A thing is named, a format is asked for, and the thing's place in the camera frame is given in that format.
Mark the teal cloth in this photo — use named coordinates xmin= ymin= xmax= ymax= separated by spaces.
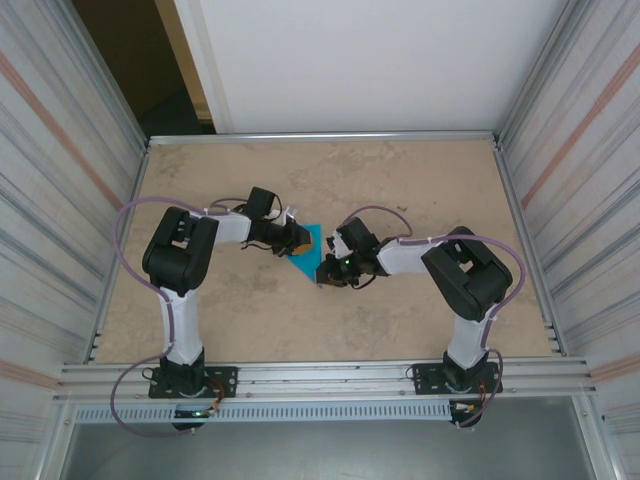
xmin=285 ymin=222 xmax=326 ymax=290

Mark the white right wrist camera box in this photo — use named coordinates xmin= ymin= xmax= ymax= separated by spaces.
xmin=325 ymin=228 xmax=352 ymax=257

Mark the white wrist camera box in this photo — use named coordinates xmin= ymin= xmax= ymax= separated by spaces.
xmin=268 ymin=203 xmax=302 ymax=227
xmin=325 ymin=228 xmax=352 ymax=257

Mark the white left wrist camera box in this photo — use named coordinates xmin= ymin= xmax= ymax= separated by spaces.
xmin=268 ymin=203 xmax=302 ymax=227

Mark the aluminium frame crossbar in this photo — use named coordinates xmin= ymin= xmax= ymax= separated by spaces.
xmin=147 ymin=130 xmax=501 ymax=147

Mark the aluminium mounting rail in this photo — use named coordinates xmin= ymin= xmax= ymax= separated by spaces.
xmin=52 ymin=355 xmax=599 ymax=404

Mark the aluminium side frame bar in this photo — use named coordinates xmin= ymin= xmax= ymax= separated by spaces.
xmin=492 ymin=139 xmax=566 ymax=357
xmin=88 ymin=142 xmax=151 ymax=364

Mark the grey slotted cable duct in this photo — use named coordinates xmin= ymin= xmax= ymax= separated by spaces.
xmin=73 ymin=402 xmax=454 ymax=424

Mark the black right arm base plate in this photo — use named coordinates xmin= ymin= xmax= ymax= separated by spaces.
xmin=412 ymin=360 xmax=503 ymax=396

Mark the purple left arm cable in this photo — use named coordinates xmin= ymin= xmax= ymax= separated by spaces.
xmin=110 ymin=198 xmax=251 ymax=439

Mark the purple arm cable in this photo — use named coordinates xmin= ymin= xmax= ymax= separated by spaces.
xmin=110 ymin=198 xmax=251 ymax=439
xmin=344 ymin=205 xmax=526 ymax=430

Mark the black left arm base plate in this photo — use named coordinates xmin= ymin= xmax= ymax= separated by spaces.
xmin=148 ymin=366 xmax=239 ymax=400

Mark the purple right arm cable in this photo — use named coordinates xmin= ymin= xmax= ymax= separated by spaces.
xmin=344 ymin=205 xmax=526 ymax=430

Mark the tan door frame strip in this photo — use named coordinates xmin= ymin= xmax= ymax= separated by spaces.
xmin=153 ymin=0 xmax=214 ymax=121

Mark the small circuit board with wires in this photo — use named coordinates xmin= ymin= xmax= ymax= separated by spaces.
xmin=448 ymin=399 xmax=484 ymax=417
xmin=173 ymin=405 xmax=222 ymax=420

